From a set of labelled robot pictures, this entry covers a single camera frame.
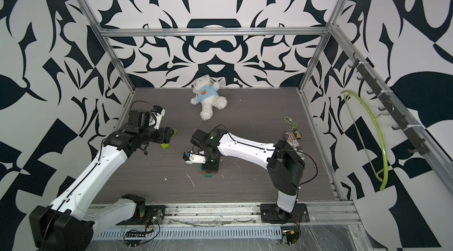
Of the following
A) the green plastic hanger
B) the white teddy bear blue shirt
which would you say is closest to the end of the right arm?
the white teddy bear blue shirt

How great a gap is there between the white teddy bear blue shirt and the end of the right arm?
12.0 inches

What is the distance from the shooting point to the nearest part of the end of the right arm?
1.92ft

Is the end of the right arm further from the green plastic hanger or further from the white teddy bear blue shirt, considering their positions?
the green plastic hanger

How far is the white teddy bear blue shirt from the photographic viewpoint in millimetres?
1020
